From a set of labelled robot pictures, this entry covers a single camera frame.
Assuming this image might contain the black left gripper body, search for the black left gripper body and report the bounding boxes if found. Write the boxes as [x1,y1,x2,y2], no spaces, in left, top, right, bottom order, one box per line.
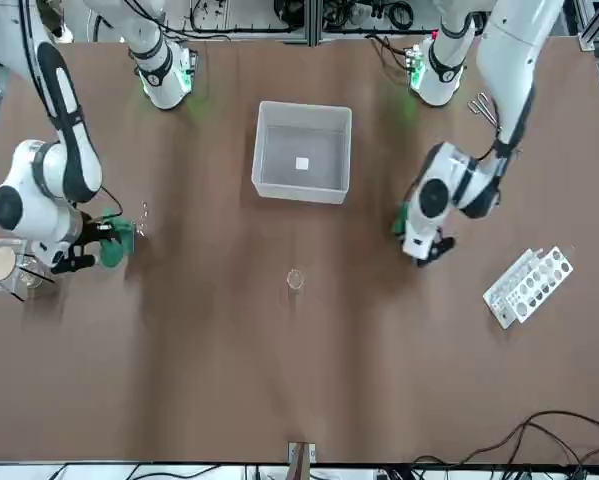
[416,227,456,269]

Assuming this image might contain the small clear glass vessel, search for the small clear glass vessel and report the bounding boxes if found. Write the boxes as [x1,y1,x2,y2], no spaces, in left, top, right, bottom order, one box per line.
[17,253,45,290]

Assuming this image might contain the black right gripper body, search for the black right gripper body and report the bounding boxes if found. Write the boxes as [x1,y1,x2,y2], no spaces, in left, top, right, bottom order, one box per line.
[73,213,103,259]

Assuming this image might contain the white test tube rack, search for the white test tube rack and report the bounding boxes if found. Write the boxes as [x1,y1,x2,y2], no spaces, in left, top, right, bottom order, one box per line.
[482,245,575,330]

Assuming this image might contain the aluminium frame post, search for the aluminium frame post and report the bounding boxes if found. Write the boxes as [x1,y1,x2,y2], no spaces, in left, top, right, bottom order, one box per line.
[287,441,318,480]
[301,0,324,47]

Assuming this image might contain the green cloth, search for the green cloth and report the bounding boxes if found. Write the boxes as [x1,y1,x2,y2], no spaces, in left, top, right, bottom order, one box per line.
[390,199,413,240]
[97,207,137,269]

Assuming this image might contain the translucent white plastic box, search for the translucent white plastic box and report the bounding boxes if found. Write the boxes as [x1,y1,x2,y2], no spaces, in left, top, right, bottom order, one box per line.
[251,100,354,205]

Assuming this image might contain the black cable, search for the black cable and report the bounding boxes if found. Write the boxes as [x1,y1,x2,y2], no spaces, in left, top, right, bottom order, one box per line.
[412,409,599,469]

